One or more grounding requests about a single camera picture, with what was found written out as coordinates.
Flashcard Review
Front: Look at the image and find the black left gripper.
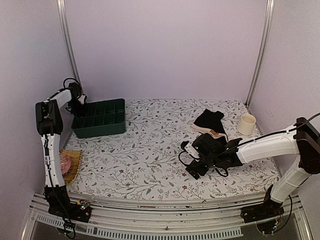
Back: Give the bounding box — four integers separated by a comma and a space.
68, 98, 89, 117

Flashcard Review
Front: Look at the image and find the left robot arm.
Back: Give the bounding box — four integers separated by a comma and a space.
35, 78, 88, 217

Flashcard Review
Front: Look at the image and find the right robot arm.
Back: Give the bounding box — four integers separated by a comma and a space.
181, 117, 320, 218

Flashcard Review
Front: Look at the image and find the dark green divided tray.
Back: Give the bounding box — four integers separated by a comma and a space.
71, 98, 126, 139

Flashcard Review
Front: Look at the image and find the woven bamboo mat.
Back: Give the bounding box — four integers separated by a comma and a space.
59, 149, 83, 185

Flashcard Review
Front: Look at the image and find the floral patterned table mat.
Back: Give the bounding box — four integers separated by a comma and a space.
66, 99, 280, 201

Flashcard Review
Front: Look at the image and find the red patterned bowl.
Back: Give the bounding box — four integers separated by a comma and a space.
60, 154, 72, 176

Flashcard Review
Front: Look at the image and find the cream plastic cup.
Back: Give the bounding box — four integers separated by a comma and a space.
236, 113, 256, 135

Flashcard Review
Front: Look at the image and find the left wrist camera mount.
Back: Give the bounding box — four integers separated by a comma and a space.
77, 94, 87, 105

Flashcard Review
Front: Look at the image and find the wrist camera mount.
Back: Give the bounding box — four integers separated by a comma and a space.
182, 141, 200, 159
77, 94, 87, 105

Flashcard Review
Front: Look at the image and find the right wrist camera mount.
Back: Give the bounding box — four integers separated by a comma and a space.
182, 141, 200, 159

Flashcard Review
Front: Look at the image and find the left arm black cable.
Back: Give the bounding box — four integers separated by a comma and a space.
62, 77, 83, 97

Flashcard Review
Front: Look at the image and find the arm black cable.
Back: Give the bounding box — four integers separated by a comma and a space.
177, 114, 320, 178
62, 77, 83, 97

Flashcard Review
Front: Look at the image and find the front aluminium rail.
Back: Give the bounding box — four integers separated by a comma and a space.
24, 193, 313, 240

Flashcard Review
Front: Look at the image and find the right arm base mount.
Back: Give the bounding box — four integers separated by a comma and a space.
240, 202, 284, 223

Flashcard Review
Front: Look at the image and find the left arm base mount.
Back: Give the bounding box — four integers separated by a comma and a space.
48, 199, 92, 223

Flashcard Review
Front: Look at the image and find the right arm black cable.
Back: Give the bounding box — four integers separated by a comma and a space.
177, 114, 320, 178

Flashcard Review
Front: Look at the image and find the left aluminium frame post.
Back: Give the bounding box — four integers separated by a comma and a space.
56, 0, 81, 86

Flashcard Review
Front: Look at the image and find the aluminium frame post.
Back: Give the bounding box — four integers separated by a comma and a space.
245, 0, 275, 109
56, 0, 81, 86

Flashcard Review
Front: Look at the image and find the right aluminium frame post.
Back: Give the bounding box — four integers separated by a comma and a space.
245, 0, 275, 109

